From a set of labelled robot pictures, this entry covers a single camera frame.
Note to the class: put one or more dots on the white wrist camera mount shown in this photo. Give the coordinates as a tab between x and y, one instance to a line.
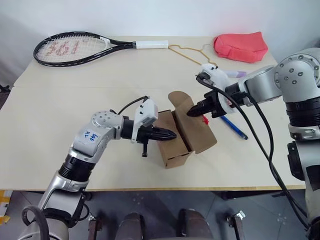
217	76
146	112

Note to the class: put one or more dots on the red tape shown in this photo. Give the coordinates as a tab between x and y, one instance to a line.
205	120

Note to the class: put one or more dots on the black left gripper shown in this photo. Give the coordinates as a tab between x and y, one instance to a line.
145	136

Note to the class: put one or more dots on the black white tennis racket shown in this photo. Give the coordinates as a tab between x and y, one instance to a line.
75	48

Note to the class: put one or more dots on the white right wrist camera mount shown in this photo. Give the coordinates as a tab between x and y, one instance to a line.
217	76

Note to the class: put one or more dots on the metal table leg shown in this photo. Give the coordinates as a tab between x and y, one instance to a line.
236	225
95	226

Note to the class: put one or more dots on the yellow object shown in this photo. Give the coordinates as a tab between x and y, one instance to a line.
4	205

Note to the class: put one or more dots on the brown cardboard box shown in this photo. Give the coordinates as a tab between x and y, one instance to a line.
190	130

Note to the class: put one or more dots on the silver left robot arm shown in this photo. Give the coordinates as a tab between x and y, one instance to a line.
87	140

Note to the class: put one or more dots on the blue pen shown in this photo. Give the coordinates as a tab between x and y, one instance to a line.
235	128

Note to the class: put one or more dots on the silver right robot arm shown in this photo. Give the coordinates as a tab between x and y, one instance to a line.
287	80

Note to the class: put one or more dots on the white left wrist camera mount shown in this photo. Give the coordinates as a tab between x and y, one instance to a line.
146	112

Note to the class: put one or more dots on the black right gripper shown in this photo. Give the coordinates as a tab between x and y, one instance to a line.
216	106

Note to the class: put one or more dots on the lilac white tube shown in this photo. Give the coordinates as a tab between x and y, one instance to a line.
237	73

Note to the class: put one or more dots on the dark rounded shape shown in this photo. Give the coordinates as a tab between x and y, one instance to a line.
195	225
132	226

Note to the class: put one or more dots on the red fabric pouch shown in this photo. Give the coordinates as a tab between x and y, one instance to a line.
240	47

